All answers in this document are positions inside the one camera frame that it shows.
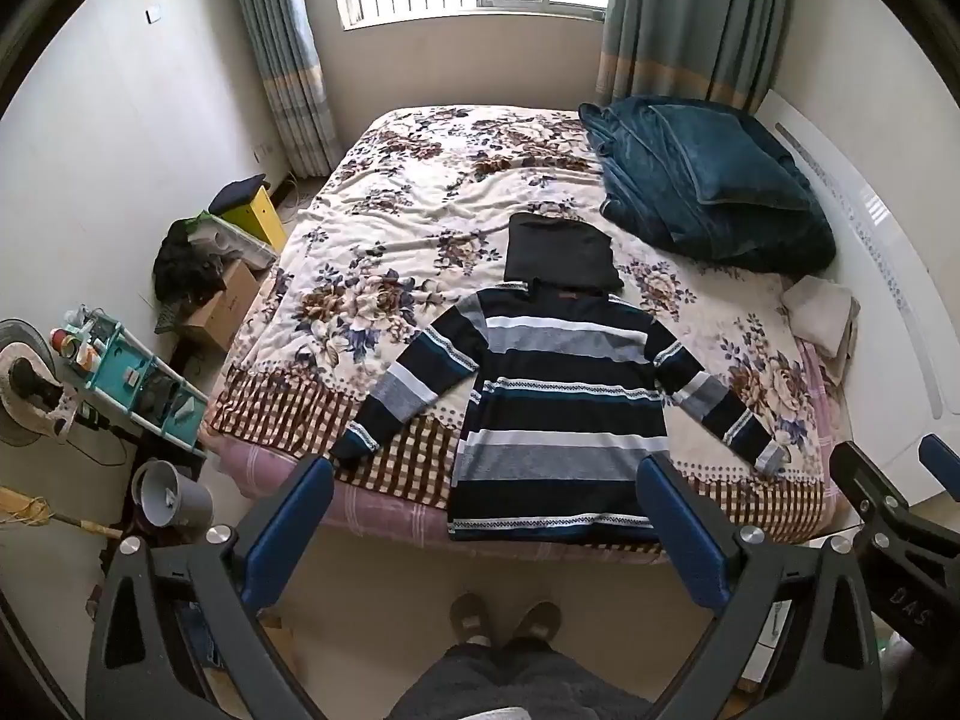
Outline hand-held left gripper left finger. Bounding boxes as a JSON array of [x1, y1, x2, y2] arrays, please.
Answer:
[[85, 454, 335, 720]]

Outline floral checked bed blanket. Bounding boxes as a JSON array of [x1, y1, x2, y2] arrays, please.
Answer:
[[202, 105, 833, 533]]

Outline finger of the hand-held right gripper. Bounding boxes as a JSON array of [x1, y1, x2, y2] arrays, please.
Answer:
[[918, 433, 960, 503], [829, 441, 960, 575]]

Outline dark cushion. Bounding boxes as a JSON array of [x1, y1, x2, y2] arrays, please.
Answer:
[[208, 174, 269, 217]]

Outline teal folded quilt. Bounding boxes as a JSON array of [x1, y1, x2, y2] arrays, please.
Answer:
[[577, 95, 837, 275]]

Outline beige folded towel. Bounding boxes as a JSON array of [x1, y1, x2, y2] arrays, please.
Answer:
[[780, 275, 862, 383]]

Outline person's grey pants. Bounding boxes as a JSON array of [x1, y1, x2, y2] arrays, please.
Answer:
[[390, 641, 653, 720]]

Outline yellow box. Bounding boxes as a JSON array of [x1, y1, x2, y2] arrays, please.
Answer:
[[225, 184, 286, 254]]

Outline grey bucket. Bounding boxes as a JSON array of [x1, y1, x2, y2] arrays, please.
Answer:
[[131, 459, 215, 530]]

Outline clear plastic storage box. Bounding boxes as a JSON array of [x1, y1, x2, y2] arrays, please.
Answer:
[[191, 210, 278, 271]]

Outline pink checked bed sheet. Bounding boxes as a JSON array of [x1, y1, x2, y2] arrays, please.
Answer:
[[214, 337, 856, 563]]

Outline brown slipper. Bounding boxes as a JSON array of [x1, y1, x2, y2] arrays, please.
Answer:
[[448, 592, 492, 646], [512, 600, 563, 646]]

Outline teal shelf cart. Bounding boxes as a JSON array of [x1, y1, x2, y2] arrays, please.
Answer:
[[49, 304, 211, 466]]

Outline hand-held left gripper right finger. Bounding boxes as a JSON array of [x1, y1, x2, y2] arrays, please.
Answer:
[[636, 452, 882, 720]]

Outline striped knit sweater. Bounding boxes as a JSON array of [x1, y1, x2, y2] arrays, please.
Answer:
[[330, 281, 788, 545]]

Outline broom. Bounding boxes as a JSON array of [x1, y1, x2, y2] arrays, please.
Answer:
[[0, 486, 125, 541]]

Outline cardboard box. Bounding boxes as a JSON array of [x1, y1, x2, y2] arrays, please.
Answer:
[[178, 261, 262, 352]]

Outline black folded garment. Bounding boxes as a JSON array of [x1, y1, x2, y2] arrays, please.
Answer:
[[504, 212, 625, 295]]

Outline grey-green curtain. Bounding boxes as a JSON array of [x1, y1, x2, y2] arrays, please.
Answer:
[[225, 0, 346, 179], [596, 0, 796, 115]]

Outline black clothes pile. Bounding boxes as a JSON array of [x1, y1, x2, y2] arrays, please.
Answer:
[[152, 217, 227, 308]]

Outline standing fan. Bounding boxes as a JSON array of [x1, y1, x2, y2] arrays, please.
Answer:
[[0, 319, 80, 451]]

